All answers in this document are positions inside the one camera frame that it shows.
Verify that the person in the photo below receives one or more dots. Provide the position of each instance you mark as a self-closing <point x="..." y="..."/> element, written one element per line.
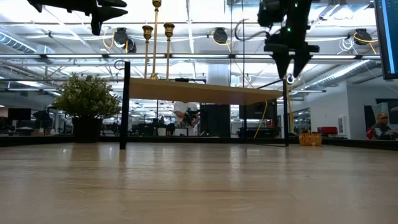
<point x="182" y="109"/>
<point x="381" y="129"/>

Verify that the wooden shelf riser black legs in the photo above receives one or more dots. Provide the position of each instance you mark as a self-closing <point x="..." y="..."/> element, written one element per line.
<point x="202" y="91"/>

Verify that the silver ventilation duct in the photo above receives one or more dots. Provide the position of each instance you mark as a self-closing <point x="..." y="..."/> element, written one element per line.
<point x="342" y="74"/>
<point x="12" y="42"/>

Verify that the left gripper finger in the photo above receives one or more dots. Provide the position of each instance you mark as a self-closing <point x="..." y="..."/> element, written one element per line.
<point x="112" y="3"/>
<point x="112" y="13"/>

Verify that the red box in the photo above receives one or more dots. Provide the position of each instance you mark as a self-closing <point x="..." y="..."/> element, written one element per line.
<point x="327" y="130"/>

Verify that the black cabinet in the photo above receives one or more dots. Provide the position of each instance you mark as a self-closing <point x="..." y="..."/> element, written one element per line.
<point x="214" y="121"/>

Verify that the artificial potted plant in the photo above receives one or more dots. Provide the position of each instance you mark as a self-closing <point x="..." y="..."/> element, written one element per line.
<point x="87" y="96"/>

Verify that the computer monitor blue screen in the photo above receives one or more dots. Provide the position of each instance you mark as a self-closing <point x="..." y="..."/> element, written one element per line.
<point x="388" y="37"/>

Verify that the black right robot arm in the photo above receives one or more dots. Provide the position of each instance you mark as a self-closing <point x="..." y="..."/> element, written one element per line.
<point x="286" y="12"/>

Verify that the brass candlestick holder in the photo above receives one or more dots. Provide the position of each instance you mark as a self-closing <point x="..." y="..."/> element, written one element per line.
<point x="168" y="29"/>
<point x="147" y="31"/>
<point x="156" y="3"/>

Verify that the copper candle tin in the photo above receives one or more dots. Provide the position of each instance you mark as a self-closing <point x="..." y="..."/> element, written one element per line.
<point x="310" y="139"/>

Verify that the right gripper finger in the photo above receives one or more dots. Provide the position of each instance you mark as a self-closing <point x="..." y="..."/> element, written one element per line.
<point x="282" y="60"/>
<point x="301" y="60"/>

